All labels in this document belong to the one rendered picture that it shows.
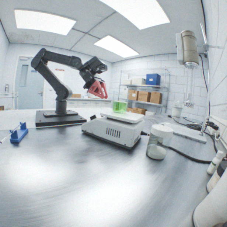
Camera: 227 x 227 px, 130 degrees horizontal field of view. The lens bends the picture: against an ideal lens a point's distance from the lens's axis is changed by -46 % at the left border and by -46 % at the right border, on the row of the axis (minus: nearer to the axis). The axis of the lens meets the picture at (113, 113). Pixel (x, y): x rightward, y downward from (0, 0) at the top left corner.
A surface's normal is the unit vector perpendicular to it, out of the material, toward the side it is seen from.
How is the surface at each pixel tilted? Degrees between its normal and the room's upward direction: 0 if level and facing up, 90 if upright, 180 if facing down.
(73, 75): 90
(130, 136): 90
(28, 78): 90
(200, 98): 90
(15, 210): 0
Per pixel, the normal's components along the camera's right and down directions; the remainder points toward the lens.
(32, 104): 0.68, 0.20
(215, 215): -0.99, -0.10
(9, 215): 0.11, -0.98
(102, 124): -0.50, 0.10
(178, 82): -0.73, 0.04
